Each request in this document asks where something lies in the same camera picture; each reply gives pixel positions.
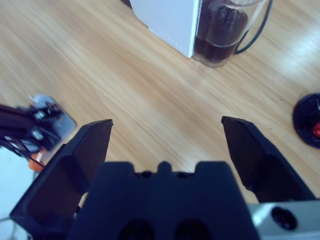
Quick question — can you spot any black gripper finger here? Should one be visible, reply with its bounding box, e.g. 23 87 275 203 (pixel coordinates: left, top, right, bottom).
9 119 113 240
221 116 316 204

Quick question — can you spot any white capsule coffee machine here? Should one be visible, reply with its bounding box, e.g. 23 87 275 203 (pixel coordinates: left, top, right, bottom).
121 0 201 59

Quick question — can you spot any black capsule holder with rods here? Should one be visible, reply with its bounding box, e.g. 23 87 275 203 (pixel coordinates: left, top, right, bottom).
292 92 320 149

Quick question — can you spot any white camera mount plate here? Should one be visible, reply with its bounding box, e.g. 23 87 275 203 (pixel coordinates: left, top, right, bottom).
29 94 77 152

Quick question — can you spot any black machine power cable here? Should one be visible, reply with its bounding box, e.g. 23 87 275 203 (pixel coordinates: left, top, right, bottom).
234 0 275 54

